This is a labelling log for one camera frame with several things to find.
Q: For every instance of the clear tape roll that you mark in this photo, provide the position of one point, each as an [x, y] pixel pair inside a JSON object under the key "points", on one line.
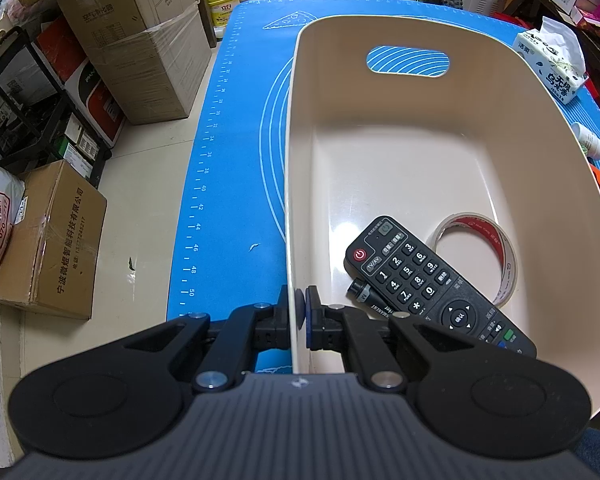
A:
{"points": [[506, 280]]}

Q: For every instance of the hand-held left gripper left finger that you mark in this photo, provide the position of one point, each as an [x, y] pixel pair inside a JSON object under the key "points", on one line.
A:
{"points": [[283, 320]]}

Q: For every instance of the person's leg in jeans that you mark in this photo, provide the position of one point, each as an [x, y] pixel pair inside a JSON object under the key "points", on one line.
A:
{"points": [[597, 455]]}

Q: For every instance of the beige plastic basket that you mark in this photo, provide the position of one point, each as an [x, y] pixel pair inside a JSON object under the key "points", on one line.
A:
{"points": [[405, 160]]}

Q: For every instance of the white pill bottle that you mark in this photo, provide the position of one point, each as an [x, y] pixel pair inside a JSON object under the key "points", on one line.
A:
{"points": [[590, 142]]}

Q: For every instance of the large taped cardboard box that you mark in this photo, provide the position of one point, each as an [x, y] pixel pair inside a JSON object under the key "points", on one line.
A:
{"points": [[140, 50]]}

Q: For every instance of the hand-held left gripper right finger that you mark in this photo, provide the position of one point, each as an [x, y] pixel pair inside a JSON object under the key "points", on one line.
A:
{"points": [[309, 332]]}

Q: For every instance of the black metal rack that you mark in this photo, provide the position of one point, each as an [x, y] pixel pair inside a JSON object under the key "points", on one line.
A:
{"points": [[10, 110]]}

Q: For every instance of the flat cardboard box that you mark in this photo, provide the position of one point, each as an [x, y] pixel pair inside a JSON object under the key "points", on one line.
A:
{"points": [[55, 240]]}

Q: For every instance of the patterned tissue box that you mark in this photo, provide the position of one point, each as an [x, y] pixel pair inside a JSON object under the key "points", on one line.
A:
{"points": [[555, 75]]}

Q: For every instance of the black remote control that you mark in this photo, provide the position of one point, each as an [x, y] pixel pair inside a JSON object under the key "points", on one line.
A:
{"points": [[430, 290]]}

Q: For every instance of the black marker pen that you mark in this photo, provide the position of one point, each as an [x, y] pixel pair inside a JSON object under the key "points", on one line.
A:
{"points": [[362, 291]]}

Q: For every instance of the red and black appliance box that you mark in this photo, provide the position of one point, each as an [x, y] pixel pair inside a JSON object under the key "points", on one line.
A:
{"points": [[97, 105]]}

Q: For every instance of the blue silicone mat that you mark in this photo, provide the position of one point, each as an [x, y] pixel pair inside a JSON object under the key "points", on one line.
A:
{"points": [[240, 160]]}

